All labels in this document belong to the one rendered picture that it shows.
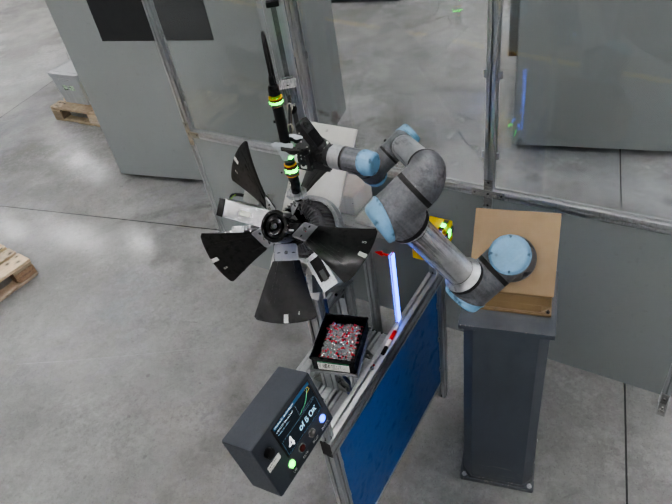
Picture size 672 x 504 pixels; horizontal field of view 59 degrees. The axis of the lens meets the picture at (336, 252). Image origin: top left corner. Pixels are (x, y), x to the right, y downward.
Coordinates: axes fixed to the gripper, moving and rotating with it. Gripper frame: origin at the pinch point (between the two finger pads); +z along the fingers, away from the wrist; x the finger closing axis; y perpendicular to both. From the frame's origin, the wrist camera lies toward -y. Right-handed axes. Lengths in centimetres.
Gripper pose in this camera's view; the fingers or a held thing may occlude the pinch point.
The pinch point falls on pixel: (278, 139)
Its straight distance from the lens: 197.5
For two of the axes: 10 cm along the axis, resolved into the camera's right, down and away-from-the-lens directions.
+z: -8.5, -2.4, 4.6
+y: 1.4, 7.5, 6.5
